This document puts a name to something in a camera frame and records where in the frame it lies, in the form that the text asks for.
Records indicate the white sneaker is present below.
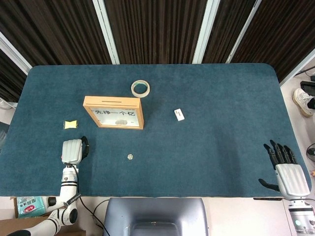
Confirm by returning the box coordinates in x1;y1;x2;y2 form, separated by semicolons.
292;88;315;118

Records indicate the black cable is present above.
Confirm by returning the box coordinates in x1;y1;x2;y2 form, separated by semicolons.
78;196;110;236

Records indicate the teal table cloth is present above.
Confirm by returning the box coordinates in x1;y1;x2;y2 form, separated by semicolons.
0;63;312;198

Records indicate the teal printed packet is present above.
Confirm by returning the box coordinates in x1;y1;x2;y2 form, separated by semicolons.
17;196;48;218

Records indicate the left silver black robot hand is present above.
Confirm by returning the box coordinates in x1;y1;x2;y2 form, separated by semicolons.
61;136;90;165

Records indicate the wooden frame coin box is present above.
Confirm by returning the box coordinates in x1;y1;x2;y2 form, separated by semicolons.
83;95;145;130

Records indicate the black round fan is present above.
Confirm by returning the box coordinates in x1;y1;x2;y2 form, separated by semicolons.
306;144;315;162

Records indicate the beige masking tape roll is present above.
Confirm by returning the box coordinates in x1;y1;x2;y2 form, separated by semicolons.
130;80;151;98

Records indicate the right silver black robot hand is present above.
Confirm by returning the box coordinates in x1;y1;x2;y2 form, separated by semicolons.
258;139;311;200

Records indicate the yellow crumpled packet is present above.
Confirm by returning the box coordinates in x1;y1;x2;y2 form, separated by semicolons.
63;119;79;130

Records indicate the white partition post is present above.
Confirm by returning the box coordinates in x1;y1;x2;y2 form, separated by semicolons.
279;48;315;86
225;0;262;64
92;0;121;65
0;31;33;76
191;0;220;64

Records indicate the dark slatted partition panel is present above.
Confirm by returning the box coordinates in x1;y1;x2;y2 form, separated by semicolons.
231;0;315;83
104;0;209;65
0;49;28;103
0;0;111;66
202;0;256;64

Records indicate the small white plastic box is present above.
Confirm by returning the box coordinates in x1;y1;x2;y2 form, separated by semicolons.
174;108;186;122

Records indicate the brown cardboard box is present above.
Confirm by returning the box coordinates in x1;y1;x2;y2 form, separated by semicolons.
0;196;87;236

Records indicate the grey robot torso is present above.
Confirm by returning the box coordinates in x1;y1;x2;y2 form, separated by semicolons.
102;197;210;236

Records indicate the black box device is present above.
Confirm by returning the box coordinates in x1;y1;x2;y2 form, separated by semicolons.
300;80;315;97

